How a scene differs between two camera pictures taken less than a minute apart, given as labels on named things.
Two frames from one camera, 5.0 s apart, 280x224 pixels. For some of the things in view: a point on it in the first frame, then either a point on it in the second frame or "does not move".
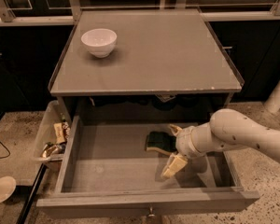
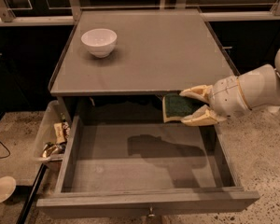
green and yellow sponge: x=161 y=142 to x=176 y=106
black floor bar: x=32 y=193 does not move
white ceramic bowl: x=99 y=41 does not move
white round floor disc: x=2 y=189 does not move
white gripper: x=184 y=143 to x=226 y=97
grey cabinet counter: x=156 y=51 does not move
